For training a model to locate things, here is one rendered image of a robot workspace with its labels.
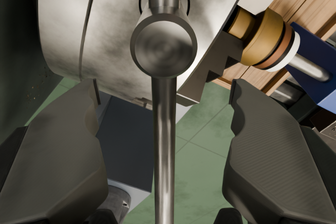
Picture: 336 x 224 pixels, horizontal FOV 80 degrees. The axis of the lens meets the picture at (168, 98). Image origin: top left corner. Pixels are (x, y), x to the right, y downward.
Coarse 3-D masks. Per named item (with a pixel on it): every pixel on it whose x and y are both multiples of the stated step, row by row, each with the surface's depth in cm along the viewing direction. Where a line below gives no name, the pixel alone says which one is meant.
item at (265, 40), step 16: (240, 16) 26; (256, 16) 27; (272, 16) 27; (240, 32) 27; (256, 32) 26; (272, 32) 26; (288, 32) 28; (256, 48) 27; (272, 48) 28; (288, 48) 28; (256, 64) 31; (272, 64) 29
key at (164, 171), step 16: (160, 0) 7; (176, 0) 7; (160, 80) 9; (176, 80) 9; (160, 96) 9; (160, 112) 10; (160, 128) 10; (160, 144) 10; (160, 160) 11; (160, 176) 11; (160, 192) 11; (160, 208) 12
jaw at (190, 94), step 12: (228, 36) 27; (216, 48) 26; (228, 48) 26; (240, 48) 27; (204, 60) 25; (216, 60) 25; (228, 60) 27; (240, 60) 27; (204, 72) 24; (216, 72) 25; (192, 84) 24; (204, 84) 24; (180, 96) 23; (192, 96) 23
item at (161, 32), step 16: (144, 16) 6; (160, 16) 6; (176, 16) 6; (144, 32) 6; (160, 32) 6; (176, 32) 6; (192, 32) 6; (144, 48) 6; (160, 48) 6; (176, 48) 6; (192, 48) 6; (144, 64) 7; (160, 64) 7; (176, 64) 7
